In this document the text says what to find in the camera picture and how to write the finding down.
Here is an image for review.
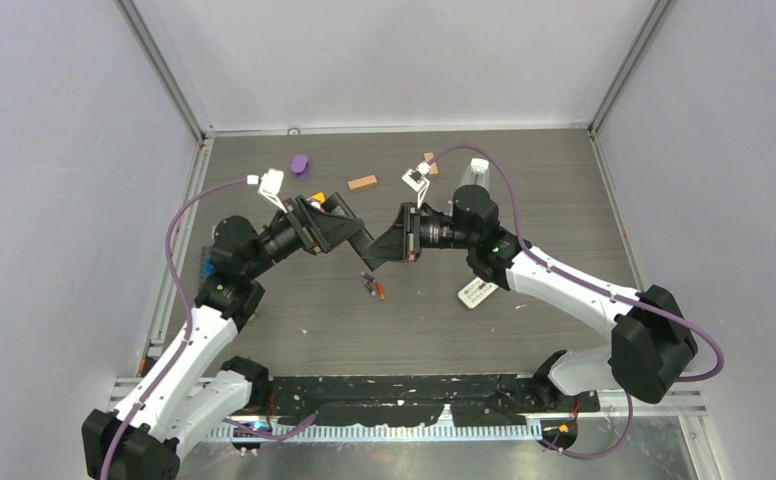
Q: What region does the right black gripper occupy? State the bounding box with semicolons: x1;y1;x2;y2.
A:
364;203;477;263

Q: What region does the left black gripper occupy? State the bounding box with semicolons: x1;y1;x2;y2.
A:
245;195;362;279

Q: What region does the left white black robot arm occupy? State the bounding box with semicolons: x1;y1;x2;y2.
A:
82;193;373;479

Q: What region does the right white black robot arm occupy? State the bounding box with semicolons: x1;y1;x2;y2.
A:
365;186;698;411

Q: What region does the yellow triangular toy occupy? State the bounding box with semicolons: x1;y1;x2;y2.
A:
308;192;326;205

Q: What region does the purple plastic cap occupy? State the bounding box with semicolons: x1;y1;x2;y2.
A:
290;154;310;180

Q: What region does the white printed card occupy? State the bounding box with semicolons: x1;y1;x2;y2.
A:
457;278;498;310

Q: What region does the upright orange wooden block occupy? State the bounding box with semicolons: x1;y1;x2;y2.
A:
423;152;439;177

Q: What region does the white metronome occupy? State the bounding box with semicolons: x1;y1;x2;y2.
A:
458;158;490;191

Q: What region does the grey building plate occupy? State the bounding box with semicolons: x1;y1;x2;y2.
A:
200;246;212;271

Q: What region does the blue building brick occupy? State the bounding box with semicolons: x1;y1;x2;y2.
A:
203;259;214;278

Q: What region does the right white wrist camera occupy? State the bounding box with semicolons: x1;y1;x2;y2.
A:
401;161;431;210

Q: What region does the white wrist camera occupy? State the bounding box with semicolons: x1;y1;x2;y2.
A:
246;168;287;212
401;161;431;210

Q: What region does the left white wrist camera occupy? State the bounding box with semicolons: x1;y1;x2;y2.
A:
246;168;287;212

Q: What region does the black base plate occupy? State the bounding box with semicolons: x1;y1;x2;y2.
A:
261;374;600;427

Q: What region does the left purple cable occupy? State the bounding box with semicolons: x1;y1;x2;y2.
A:
99;176;260;480

